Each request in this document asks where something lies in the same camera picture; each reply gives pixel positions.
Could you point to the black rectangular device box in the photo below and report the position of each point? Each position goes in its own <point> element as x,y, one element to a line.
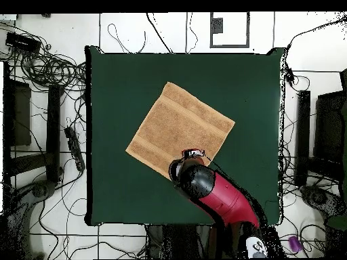
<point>23,42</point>

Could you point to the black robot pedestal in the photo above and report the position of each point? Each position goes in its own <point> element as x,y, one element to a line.
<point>168,241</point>

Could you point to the dark grey stand foot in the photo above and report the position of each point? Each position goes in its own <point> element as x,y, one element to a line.
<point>320,199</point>
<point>42,189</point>

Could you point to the black power strip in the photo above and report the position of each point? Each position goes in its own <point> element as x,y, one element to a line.
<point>74,149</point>

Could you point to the black upright stand post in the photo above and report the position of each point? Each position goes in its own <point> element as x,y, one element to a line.
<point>303,135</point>
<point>53,130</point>

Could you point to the orange terry towel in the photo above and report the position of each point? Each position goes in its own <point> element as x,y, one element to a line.
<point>179,122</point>

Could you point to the dark flat panel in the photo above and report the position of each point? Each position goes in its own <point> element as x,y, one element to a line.
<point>21,113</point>
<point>329,127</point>

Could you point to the dark green table cloth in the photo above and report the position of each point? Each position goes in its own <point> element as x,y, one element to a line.
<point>122,81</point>

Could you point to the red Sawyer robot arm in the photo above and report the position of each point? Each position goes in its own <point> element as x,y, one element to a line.
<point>227,200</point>

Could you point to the purple plastic object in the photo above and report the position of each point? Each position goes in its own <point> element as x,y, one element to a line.
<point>295,243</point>

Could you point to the grey square floor frame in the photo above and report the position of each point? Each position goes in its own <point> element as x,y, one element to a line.
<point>247,29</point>

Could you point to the small dark grey plate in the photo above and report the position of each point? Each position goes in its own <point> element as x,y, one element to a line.
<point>217,25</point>

